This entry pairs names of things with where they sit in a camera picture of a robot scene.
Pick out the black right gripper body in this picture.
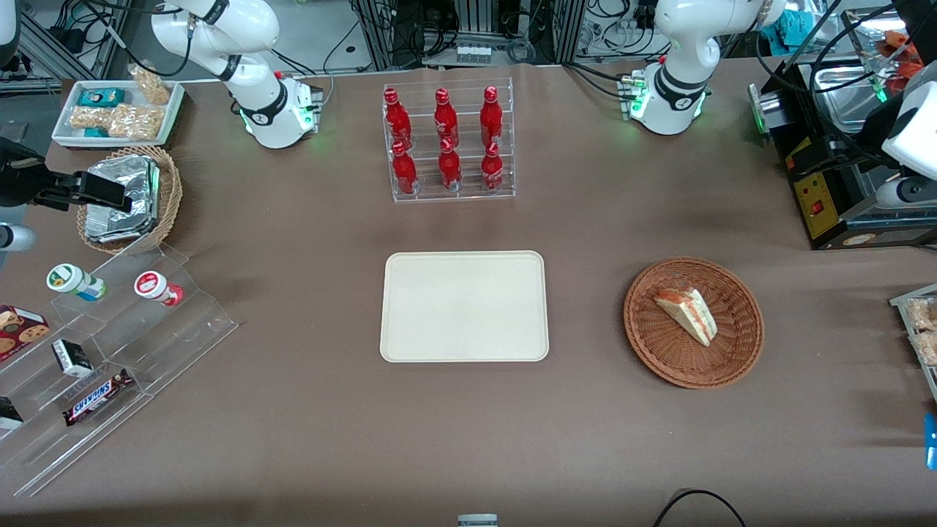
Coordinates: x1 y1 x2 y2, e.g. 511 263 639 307
0 138 78 213

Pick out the triangle sandwich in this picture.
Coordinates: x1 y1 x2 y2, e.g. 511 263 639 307
654 287 718 348

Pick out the shiny metal tray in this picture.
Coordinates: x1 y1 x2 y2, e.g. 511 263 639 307
811 62 892 134

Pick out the white rectangular snack tray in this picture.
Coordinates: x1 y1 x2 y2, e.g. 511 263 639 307
51 79 185 149

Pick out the deep tan wicker basket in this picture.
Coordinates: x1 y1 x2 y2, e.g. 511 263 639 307
77 145 183 255

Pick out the grey tray with snacks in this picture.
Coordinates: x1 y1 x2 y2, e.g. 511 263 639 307
889 284 937 403

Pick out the flat brown wicker basket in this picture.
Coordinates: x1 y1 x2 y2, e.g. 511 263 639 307
624 256 765 389

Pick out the beige plastic tray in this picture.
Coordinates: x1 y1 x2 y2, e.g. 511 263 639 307
379 250 550 363

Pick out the silver foil packet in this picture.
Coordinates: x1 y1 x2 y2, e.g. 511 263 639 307
85 206 159 244
87 155 160 214

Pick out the black machine with yellow labels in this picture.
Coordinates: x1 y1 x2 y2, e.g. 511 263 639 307
748 59 937 251

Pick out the clear bag of nut snack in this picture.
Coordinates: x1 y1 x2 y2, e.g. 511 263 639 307
128 64 171 105
69 106 112 132
108 104 164 141

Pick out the green lid yogurt cup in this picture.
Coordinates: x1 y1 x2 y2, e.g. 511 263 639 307
46 263 107 302

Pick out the red lid yogurt cup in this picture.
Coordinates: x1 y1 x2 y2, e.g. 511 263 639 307
133 270 184 307

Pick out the teal bag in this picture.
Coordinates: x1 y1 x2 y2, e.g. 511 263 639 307
774 9 824 46

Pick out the red cookie box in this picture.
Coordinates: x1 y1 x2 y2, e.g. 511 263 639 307
0 304 51 364

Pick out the clear acrylic stepped stand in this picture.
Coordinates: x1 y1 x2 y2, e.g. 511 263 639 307
0 242 239 498

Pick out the small black white box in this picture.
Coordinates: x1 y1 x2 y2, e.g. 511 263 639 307
51 339 94 379

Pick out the Snickers chocolate bar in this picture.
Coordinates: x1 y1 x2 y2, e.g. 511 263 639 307
62 368 135 427

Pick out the red cola bottle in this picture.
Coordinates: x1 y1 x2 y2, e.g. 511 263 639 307
479 86 504 147
434 88 460 147
384 88 413 149
481 141 505 193
438 138 463 192
392 141 419 195

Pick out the clear acrylic bottle rack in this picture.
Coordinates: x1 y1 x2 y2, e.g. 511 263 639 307
382 77 516 204

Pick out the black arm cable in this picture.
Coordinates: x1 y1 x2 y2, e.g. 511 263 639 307
754 0 879 154

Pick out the black looped cable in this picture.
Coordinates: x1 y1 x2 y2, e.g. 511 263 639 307
653 489 747 527

